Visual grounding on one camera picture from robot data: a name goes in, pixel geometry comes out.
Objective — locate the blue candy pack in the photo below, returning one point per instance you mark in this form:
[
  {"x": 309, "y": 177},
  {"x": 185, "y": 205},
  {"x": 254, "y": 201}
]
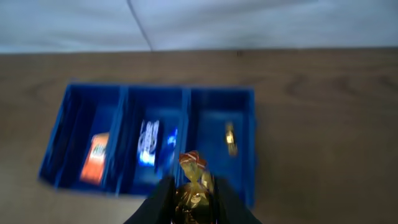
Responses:
[
  {"x": 168, "y": 149},
  {"x": 148, "y": 143}
]

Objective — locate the blue tray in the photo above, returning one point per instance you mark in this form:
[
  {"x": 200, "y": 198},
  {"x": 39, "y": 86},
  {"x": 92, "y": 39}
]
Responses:
[{"x": 214, "y": 109}]

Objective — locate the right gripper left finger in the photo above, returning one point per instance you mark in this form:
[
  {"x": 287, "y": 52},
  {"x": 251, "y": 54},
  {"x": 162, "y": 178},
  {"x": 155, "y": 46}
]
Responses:
[{"x": 155, "y": 205}]

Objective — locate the gold candy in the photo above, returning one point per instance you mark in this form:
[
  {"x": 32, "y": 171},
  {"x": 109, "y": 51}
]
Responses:
[
  {"x": 230, "y": 140},
  {"x": 194, "y": 199}
]

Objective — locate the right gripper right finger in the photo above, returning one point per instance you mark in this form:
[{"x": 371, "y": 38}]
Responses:
[{"x": 230, "y": 208}]

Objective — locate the orange candy box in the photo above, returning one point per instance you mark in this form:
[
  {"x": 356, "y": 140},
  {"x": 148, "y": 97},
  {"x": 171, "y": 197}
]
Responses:
[{"x": 94, "y": 158}]

